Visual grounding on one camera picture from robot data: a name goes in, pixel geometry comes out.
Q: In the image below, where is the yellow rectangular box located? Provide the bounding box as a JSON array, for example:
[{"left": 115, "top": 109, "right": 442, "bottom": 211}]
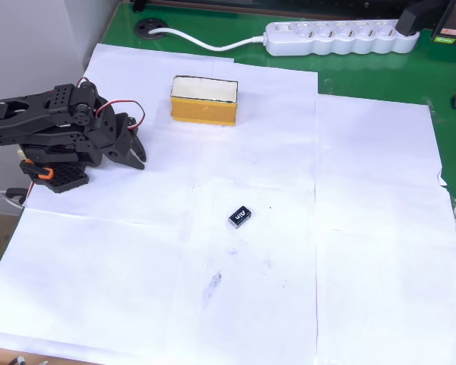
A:
[{"left": 169, "top": 74, "right": 239, "bottom": 128}]

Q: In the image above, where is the black orange table clamp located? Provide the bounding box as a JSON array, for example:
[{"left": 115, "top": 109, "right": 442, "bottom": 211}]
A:
[{"left": 19, "top": 159, "right": 56, "bottom": 180}]

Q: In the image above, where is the white power strip cable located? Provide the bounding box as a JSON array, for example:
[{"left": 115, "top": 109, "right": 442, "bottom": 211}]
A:
[{"left": 148, "top": 27, "right": 269, "bottom": 52}]

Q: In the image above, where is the green desk mat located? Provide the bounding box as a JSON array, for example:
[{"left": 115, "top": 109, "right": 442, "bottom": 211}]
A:
[{"left": 100, "top": 0, "right": 456, "bottom": 286}]

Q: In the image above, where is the red white servo cable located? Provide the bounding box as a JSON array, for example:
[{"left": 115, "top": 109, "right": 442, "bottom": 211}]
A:
[{"left": 77, "top": 76, "right": 146, "bottom": 134}]

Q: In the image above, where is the white power strip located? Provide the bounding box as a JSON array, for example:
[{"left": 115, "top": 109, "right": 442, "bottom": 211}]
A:
[{"left": 264, "top": 19, "right": 421, "bottom": 57}]

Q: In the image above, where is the black cable grommet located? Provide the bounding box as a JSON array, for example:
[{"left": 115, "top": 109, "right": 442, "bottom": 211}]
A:
[{"left": 134, "top": 18, "right": 169, "bottom": 40}]

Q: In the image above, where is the black power adapter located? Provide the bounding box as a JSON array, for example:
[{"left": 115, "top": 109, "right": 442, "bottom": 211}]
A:
[{"left": 396, "top": 0, "right": 451, "bottom": 38}]

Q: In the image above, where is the black device with green label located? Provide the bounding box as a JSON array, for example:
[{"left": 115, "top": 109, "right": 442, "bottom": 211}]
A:
[{"left": 432, "top": 0, "right": 456, "bottom": 47}]

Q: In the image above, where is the white paper table cover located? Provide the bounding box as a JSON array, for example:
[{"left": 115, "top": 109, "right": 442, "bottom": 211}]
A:
[{"left": 0, "top": 43, "right": 456, "bottom": 365}]

